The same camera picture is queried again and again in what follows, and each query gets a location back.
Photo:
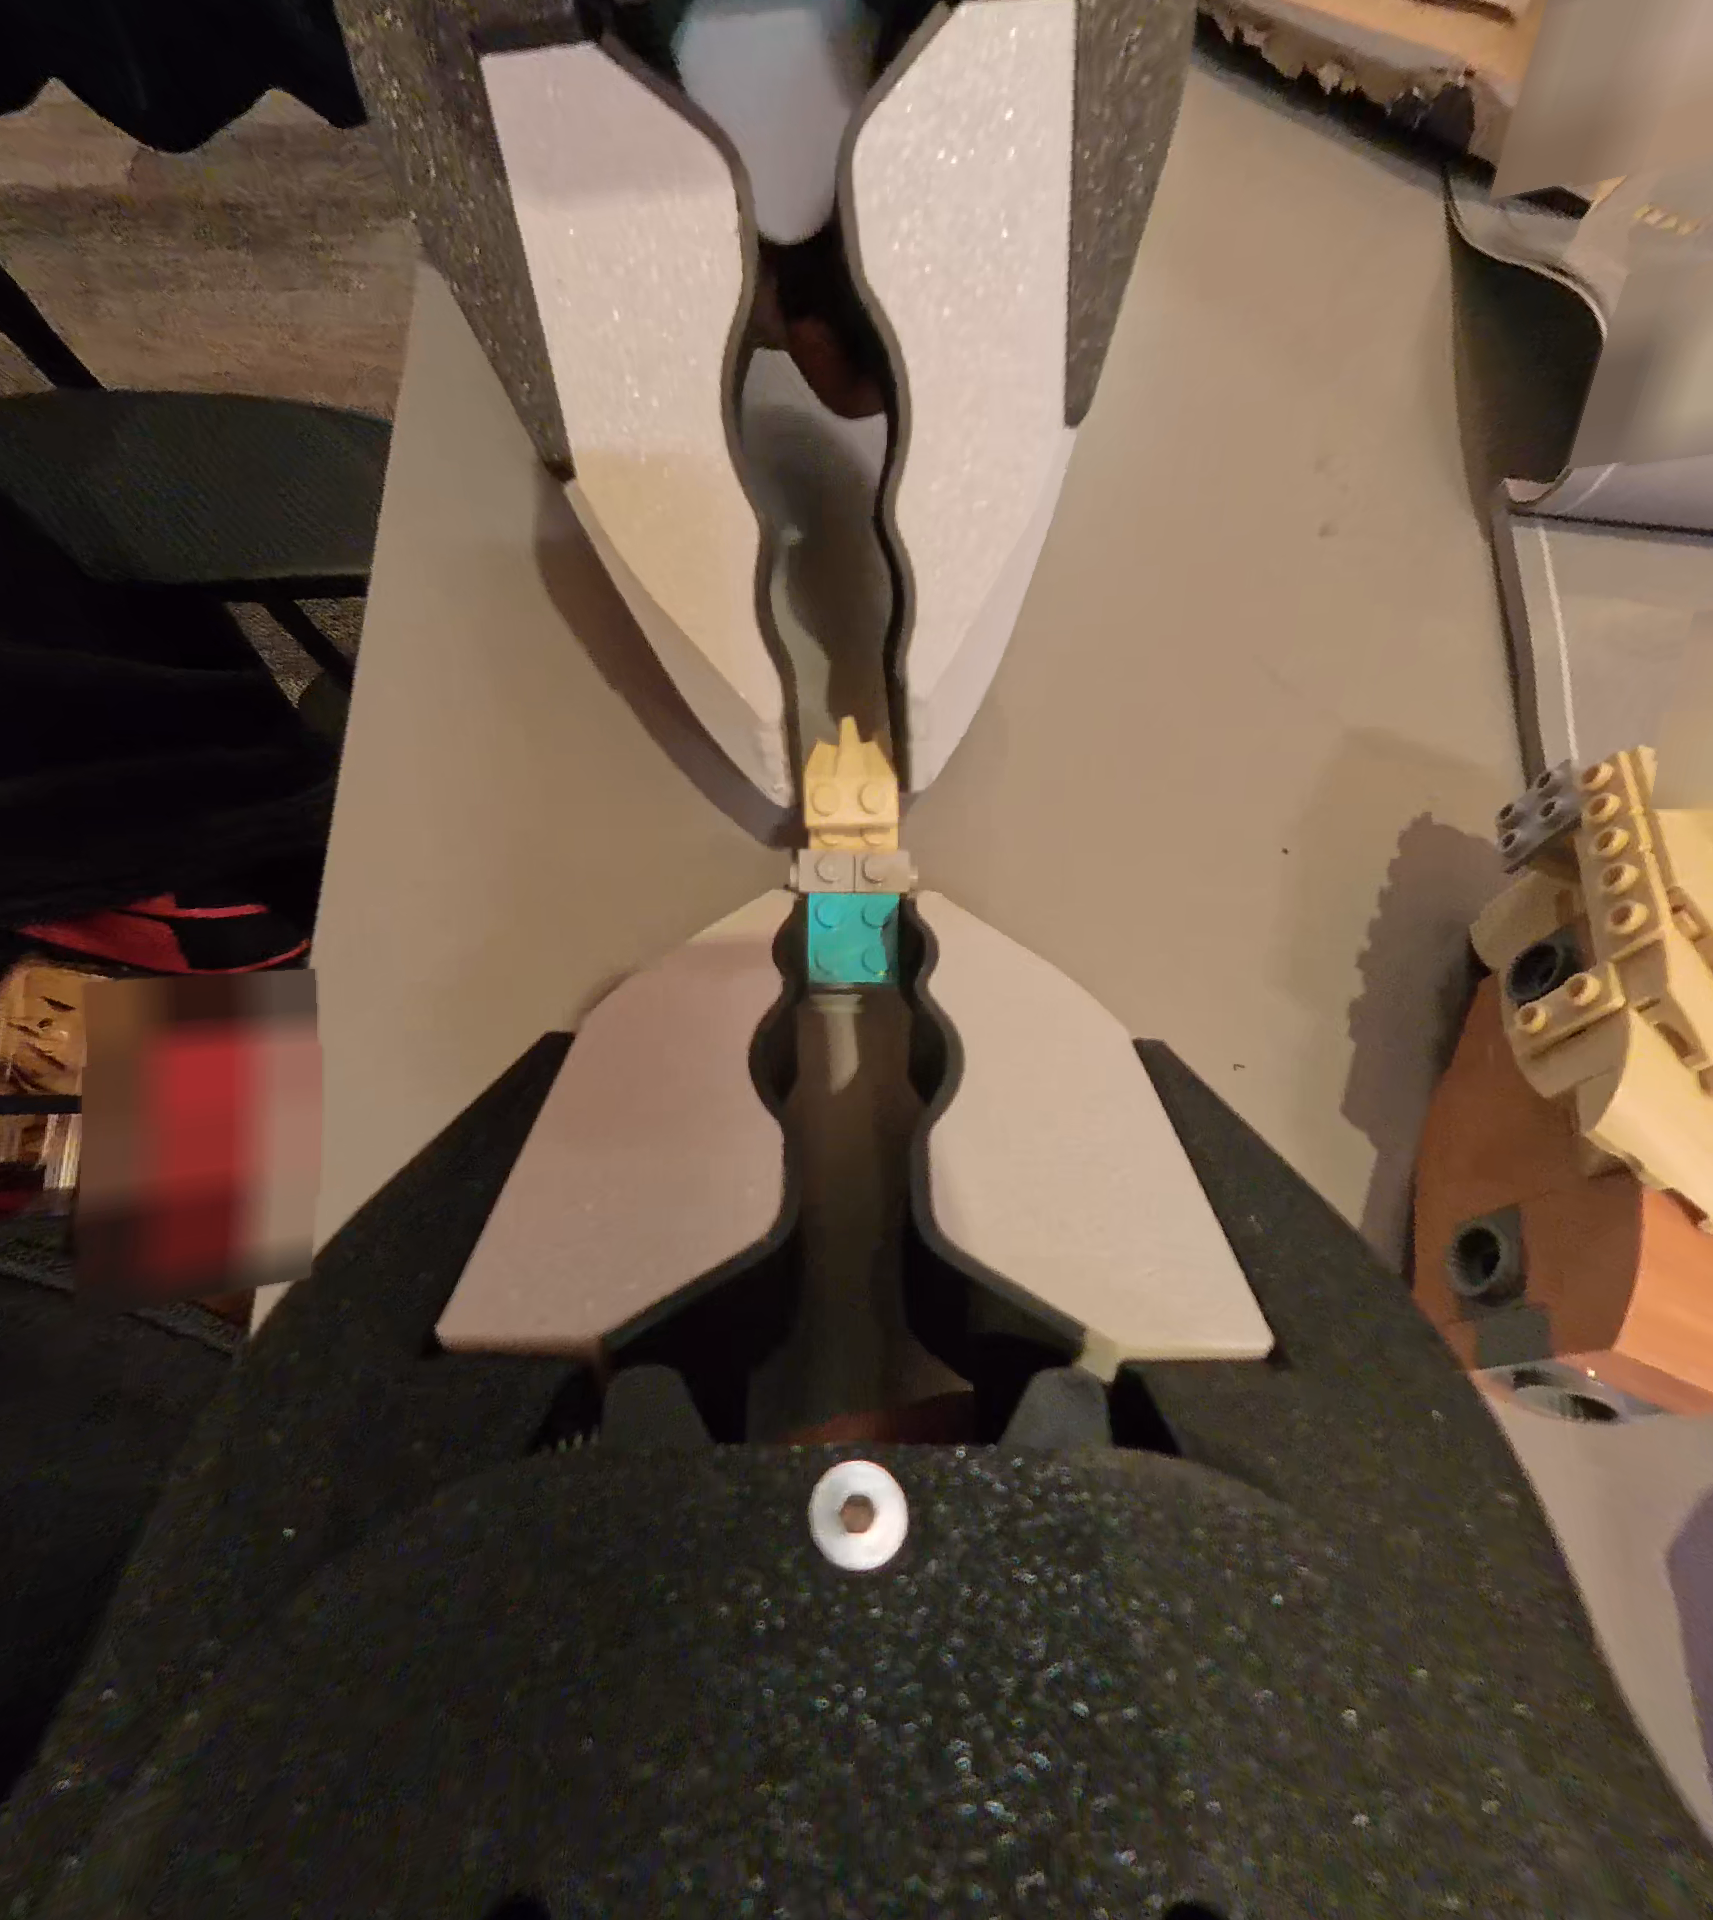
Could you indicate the small grey brick piece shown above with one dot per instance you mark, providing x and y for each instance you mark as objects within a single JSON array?
[{"x": 857, "y": 870}]

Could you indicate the grey desk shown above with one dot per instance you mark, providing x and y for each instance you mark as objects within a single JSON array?
[{"x": 1216, "y": 600}]

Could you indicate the person's left hand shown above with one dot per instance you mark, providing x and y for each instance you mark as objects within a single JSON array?
[{"x": 828, "y": 339}]

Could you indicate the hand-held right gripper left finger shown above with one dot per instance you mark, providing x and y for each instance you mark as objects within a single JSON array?
[{"x": 631, "y": 1185}]

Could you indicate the person's left forearm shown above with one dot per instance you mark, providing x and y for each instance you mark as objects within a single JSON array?
[{"x": 120, "y": 62}]

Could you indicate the tan pointed brick piece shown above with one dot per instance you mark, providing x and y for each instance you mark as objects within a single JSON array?
[{"x": 852, "y": 774}]

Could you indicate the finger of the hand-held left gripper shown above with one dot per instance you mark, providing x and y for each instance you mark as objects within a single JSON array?
[
  {"x": 631, "y": 332},
  {"x": 978, "y": 300}
]

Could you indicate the red black tool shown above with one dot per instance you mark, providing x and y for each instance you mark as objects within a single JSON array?
[{"x": 195, "y": 930}]

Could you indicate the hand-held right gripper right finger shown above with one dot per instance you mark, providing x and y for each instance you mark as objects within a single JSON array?
[{"x": 1096, "y": 1185}]

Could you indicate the tan brown brick ship model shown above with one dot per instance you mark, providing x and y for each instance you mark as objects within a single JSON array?
[{"x": 1620, "y": 962}]

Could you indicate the black office chair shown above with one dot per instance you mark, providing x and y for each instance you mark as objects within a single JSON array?
[{"x": 195, "y": 482}]

